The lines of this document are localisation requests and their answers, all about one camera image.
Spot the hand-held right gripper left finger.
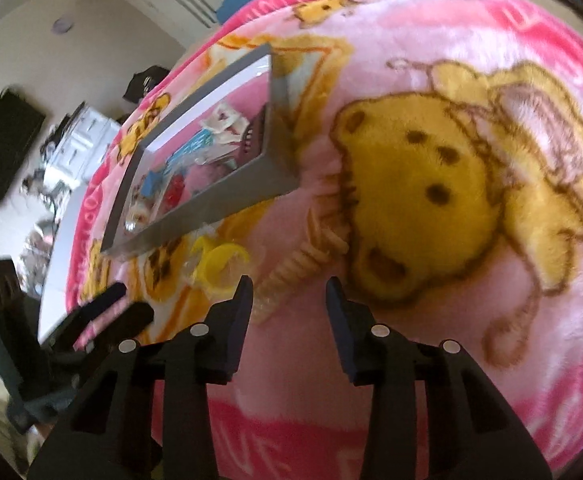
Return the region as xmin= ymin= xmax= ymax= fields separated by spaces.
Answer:
xmin=26 ymin=275 xmax=255 ymax=480

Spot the brown hair claw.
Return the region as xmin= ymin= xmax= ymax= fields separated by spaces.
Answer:
xmin=242 ymin=109 xmax=272 ymax=162

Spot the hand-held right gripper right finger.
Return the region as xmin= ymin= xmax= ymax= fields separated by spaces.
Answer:
xmin=325 ymin=276 xmax=555 ymax=480

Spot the white drawer cabinet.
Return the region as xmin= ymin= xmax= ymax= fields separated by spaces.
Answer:
xmin=40 ymin=101 xmax=118 ymax=182

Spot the red hair accessory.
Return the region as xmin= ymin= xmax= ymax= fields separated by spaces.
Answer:
xmin=163 ymin=176 xmax=188 ymax=207

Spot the pile of desk clutter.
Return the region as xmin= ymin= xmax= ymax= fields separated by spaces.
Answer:
xmin=18 ymin=159 xmax=73 ymax=292

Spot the yellow spiral hair tie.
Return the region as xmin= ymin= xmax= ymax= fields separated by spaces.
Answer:
xmin=250 ymin=170 xmax=353 ymax=324

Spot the black television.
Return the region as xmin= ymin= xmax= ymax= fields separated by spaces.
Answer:
xmin=0 ymin=86 xmax=48 ymax=212

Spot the white hair claw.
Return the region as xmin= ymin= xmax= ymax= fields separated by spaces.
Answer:
xmin=200 ymin=101 xmax=251 ymax=147

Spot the white desk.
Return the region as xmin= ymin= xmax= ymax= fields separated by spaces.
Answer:
xmin=36 ymin=179 xmax=93 ymax=344

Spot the blue hair accessory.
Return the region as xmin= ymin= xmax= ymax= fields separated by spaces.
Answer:
xmin=142 ymin=169 xmax=168 ymax=197

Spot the yellow bangle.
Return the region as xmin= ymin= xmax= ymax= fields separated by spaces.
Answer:
xmin=183 ymin=236 xmax=251 ymax=294

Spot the pink bear printed blanket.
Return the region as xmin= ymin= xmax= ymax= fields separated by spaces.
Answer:
xmin=64 ymin=0 xmax=583 ymax=480

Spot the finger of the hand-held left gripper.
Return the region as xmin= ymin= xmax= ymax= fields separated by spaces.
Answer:
xmin=46 ymin=281 xmax=128 ymax=348
xmin=74 ymin=301 xmax=155 ymax=358

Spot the black bag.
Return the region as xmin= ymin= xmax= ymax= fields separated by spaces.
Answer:
xmin=120 ymin=64 xmax=173 ymax=107

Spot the grey cardboard box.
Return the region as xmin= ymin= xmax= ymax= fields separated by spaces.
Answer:
xmin=100 ymin=42 xmax=301 ymax=262

